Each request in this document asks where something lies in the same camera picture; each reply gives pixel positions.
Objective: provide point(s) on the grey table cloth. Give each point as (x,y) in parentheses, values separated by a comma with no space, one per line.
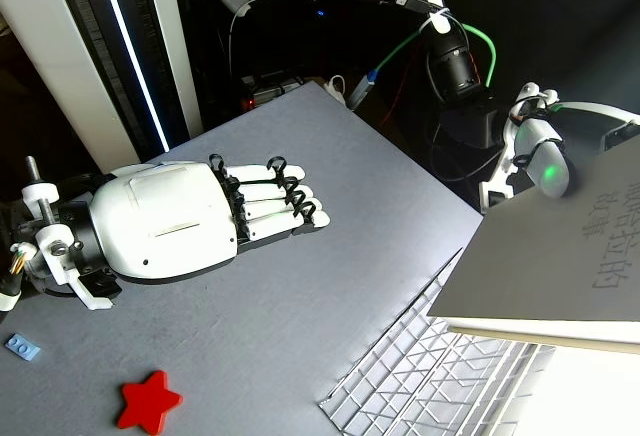
(250,331)

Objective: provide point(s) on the grey device with red light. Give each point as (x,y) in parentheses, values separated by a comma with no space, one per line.
(272,90)

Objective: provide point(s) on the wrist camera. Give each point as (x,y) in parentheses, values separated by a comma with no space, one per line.
(495,198)
(102,287)

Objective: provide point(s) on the blue toy brick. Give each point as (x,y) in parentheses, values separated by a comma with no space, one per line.
(22,347)

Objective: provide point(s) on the silver USB adapter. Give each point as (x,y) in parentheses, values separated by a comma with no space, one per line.
(360,93)

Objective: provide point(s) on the red star block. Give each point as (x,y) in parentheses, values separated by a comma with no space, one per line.
(147,403)

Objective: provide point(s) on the white robot body column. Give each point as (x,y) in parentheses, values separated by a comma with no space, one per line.
(50,31)

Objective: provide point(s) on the dark backdrop curtain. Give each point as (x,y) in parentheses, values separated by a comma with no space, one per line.
(550,6)

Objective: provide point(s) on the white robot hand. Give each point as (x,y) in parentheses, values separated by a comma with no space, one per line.
(547,166)
(165,221)

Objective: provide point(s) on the beige paperback book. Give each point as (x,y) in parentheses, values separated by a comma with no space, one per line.
(540,266)

